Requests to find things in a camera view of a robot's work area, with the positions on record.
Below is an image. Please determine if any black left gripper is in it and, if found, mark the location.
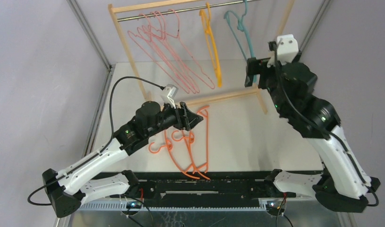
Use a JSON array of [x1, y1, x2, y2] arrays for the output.
[[145, 98, 202, 138]]

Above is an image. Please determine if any orange plastic hanger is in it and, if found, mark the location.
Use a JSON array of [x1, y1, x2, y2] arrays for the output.
[[171, 105, 211, 180], [148, 130, 200, 180]]

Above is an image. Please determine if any teal plastic hanger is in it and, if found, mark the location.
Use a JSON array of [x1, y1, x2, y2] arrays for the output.
[[223, 0, 258, 84]]

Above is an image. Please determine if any yellow plastic hanger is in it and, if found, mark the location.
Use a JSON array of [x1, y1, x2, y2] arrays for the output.
[[199, 2, 222, 87]]

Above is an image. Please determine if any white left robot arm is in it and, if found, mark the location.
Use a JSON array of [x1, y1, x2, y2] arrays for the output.
[[42, 84, 204, 218]]

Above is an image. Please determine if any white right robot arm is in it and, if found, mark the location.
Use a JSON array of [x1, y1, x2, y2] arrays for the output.
[[255, 59, 380, 213]]

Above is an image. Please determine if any metal rack rod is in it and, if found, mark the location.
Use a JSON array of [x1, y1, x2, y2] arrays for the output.
[[117, 0, 258, 22]]

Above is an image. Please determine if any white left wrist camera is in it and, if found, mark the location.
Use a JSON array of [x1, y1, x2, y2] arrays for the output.
[[160, 84, 178, 109]]

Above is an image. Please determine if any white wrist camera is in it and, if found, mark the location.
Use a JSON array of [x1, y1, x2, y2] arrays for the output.
[[160, 84, 178, 109], [267, 34, 299, 68]]

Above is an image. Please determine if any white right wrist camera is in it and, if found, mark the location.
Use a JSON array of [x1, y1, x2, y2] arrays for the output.
[[267, 34, 299, 68]]

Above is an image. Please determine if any black left camera cable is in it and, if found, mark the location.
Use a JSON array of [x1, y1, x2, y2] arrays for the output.
[[27, 76, 166, 207]]

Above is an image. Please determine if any black camera cable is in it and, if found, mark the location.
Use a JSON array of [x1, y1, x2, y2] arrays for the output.
[[27, 76, 166, 207], [268, 41, 380, 208]]

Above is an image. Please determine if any hanging pink wire hanger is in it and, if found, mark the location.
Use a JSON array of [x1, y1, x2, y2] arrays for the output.
[[127, 16, 180, 88]]

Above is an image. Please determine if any aluminium frame post right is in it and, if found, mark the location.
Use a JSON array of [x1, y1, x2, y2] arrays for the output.
[[293, 0, 333, 62]]

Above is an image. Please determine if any aluminium frame post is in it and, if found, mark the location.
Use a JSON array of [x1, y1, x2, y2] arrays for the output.
[[293, 0, 333, 62], [67, 0, 112, 156]]

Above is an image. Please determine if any black right camera cable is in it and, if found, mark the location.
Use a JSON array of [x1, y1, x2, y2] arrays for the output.
[[268, 41, 380, 208]]

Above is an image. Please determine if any metal cable tray base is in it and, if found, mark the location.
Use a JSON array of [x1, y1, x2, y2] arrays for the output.
[[54, 198, 358, 227]]

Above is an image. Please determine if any wooden clothes rack frame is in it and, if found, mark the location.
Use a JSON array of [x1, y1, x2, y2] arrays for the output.
[[108, 0, 295, 114]]

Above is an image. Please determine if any aluminium frame post left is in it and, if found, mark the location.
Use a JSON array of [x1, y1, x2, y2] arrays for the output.
[[67, 0, 112, 156]]

